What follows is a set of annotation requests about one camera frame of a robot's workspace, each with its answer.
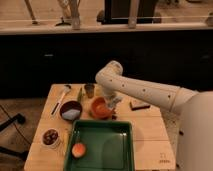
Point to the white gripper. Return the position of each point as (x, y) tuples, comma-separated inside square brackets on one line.
[(108, 94)]

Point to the grey blue towel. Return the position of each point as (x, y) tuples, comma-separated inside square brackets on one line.
[(113, 103)]

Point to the red orange bowl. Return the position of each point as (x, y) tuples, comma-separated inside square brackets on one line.
[(99, 109)]

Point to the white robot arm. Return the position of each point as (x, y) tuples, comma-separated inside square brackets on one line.
[(195, 139)]

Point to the white bowl with dark fruit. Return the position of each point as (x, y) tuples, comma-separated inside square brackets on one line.
[(50, 138)]

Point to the small dark cup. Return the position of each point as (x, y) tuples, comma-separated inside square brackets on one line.
[(89, 89)]

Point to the yellow black sponge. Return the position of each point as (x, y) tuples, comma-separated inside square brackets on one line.
[(136, 105)]

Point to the green plastic tray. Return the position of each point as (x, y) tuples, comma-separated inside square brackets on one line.
[(109, 146)]

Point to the orange fruit in tray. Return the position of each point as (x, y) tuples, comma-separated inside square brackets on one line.
[(78, 150)]

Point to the dark cabinet on counter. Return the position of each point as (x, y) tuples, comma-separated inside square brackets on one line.
[(117, 12)]

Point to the black stand legs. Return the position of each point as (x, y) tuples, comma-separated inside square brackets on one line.
[(9, 129)]

